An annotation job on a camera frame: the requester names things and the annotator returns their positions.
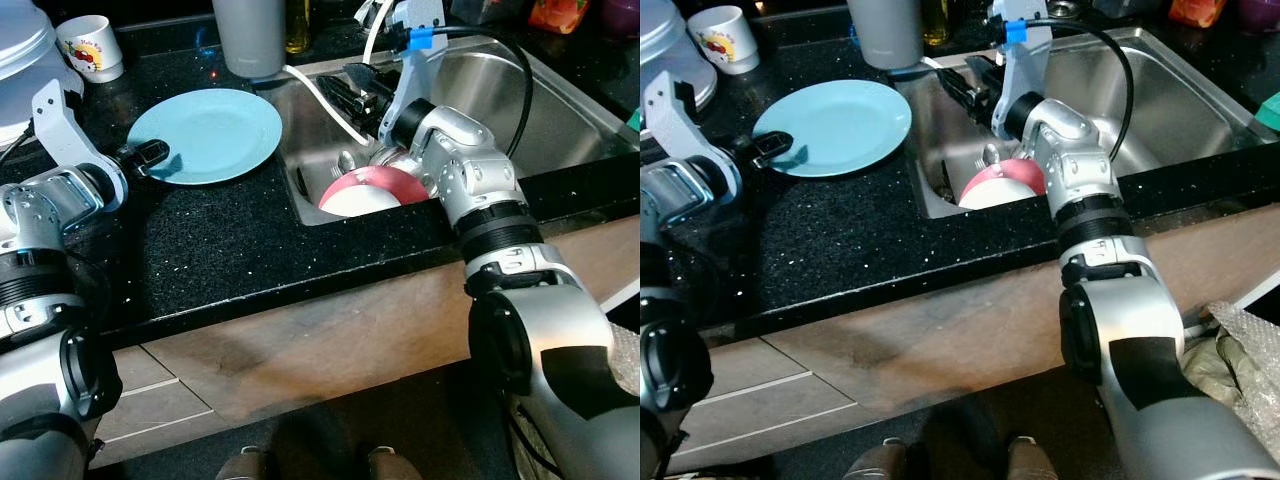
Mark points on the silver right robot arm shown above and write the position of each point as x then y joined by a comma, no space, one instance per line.
1130,360
560,370

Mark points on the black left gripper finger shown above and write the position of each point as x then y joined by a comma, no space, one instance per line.
155,148
782,154
777,139
160,163

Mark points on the dark container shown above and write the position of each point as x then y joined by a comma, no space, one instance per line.
490,10
1125,8

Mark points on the white tag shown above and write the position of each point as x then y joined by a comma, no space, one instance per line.
365,12

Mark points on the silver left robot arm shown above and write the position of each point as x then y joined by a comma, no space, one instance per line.
40,300
665,300

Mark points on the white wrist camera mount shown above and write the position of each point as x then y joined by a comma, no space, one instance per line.
1020,70
415,80
65,130
680,120

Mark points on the stainless steel sink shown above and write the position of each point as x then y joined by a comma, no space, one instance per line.
1180,100
570,110

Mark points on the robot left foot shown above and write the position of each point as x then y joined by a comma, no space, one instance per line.
876,460
243,465

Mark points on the green sponge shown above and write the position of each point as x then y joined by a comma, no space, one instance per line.
1268,115
635,118

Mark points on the clear bubble wrap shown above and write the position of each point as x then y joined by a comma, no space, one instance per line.
1250,325
630,350

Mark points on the orange printed packet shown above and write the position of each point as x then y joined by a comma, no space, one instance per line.
1198,12
558,15

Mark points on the olive green bag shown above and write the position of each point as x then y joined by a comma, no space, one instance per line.
1220,375

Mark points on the round metal sink fitting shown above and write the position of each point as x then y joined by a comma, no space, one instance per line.
1060,8

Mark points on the white Hello Kitty mug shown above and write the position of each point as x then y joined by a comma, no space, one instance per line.
95,55
735,45

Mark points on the teal plate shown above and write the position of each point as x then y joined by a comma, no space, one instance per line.
210,135
840,125

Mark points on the grey cylindrical canister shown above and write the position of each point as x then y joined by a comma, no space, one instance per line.
248,35
885,30

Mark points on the purple mug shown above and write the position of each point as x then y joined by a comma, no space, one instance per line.
620,15
1260,15

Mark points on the white bowl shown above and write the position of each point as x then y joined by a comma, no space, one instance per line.
990,197
355,203

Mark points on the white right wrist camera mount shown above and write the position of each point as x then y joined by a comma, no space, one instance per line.
1020,70
415,80

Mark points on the yellow oil bottle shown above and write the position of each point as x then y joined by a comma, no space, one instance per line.
936,25
298,30

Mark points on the brown cabinet front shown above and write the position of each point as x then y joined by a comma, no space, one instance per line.
900,340
330,330

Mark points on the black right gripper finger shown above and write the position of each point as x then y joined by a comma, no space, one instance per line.
345,96
354,73
960,91
970,65

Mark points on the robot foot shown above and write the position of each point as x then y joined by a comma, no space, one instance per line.
1032,460
876,460
392,465
243,465

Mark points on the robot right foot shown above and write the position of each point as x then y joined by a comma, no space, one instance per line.
1032,460
392,465

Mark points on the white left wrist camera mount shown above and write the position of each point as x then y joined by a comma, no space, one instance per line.
65,130
680,120

